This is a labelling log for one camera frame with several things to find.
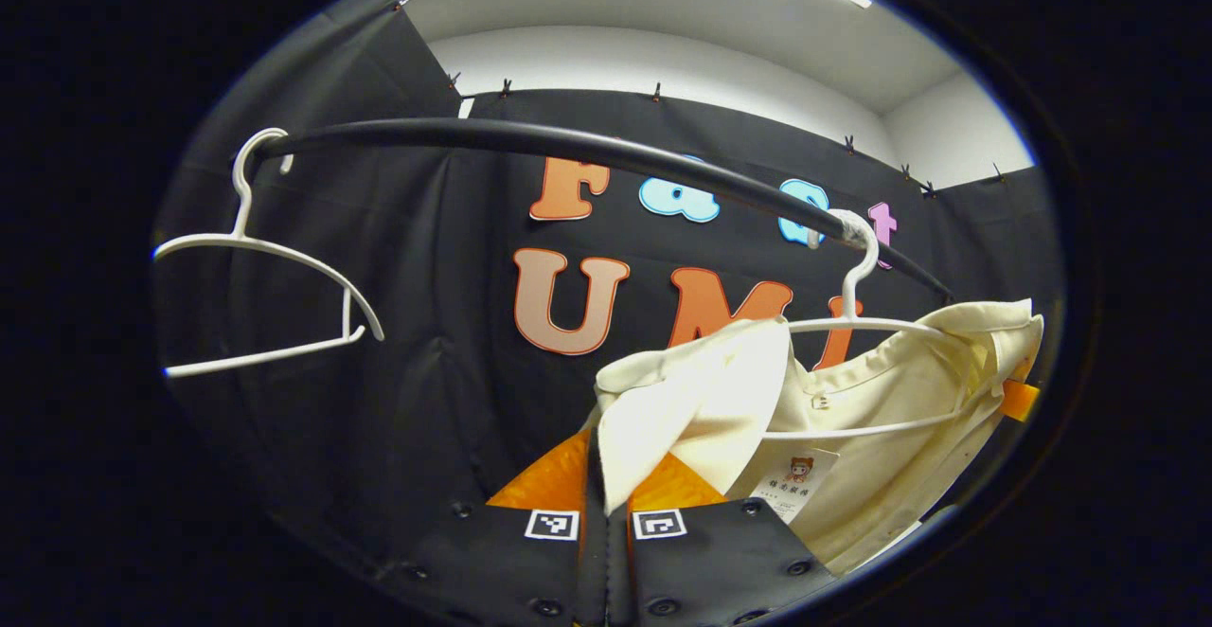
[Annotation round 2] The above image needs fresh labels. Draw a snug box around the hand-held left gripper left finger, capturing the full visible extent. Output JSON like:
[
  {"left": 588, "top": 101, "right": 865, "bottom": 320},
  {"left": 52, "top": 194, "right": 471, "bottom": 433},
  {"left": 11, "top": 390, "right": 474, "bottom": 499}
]
[{"left": 372, "top": 428, "right": 609, "bottom": 627}]

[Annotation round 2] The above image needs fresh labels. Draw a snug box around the white hanger with taped hook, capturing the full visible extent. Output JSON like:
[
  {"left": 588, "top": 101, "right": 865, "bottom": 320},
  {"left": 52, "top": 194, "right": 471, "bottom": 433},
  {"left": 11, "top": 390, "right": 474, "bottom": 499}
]
[{"left": 762, "top": 210, "right": 976, "bottom": 443}]

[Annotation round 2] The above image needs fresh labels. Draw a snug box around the cream jacket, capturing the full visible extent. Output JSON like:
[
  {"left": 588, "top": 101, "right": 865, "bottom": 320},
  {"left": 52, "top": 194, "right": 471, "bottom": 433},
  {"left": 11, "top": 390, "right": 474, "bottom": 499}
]
[{"left": 592, "top": 299, "right": 1045, "bottom": 578}]

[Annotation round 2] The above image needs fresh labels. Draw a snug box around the black backdrop cloth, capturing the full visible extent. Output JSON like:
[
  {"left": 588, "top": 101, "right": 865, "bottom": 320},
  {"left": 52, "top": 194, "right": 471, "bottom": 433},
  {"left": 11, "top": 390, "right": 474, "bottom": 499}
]
[{"left": 151, "top": 0, "right": 1066, "bottom": 600}]

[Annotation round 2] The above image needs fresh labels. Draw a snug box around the black clothes rack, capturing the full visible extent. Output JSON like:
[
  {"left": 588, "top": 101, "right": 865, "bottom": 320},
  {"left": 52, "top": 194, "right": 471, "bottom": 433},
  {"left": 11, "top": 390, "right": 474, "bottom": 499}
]
[{"left": 248, "top": 118, "right": 955, "bottom": 304}]

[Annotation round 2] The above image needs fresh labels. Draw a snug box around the white plastic hanger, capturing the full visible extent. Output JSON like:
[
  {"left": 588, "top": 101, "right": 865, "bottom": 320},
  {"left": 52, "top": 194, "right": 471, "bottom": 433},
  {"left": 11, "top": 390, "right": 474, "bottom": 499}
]
[{"left": 151, "top": 128, "right": 385, "bottom": 380}]

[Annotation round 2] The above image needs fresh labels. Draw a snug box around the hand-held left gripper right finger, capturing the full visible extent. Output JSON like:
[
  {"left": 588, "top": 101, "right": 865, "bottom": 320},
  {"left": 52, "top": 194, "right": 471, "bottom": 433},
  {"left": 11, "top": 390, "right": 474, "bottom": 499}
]
[{"left": 606, "top": 450, "right": 841, "bottom": 627}]

